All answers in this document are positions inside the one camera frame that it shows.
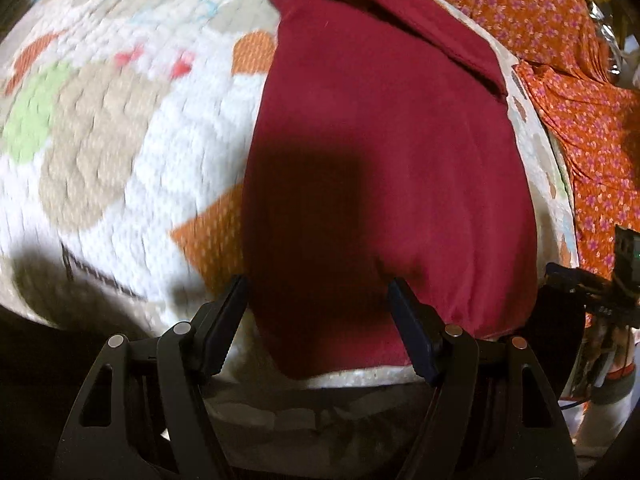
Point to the clear plastic wrapper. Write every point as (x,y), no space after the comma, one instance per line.
(605,35)

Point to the heart print quilted blanket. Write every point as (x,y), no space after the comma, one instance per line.
(125,160)

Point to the orange floral garment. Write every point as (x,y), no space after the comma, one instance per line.
(575,110)

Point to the maroon garment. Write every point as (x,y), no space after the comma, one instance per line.
(390,160)

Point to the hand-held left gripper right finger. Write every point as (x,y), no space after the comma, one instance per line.
(412,327)

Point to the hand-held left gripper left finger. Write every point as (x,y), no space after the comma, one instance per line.
(227,327)

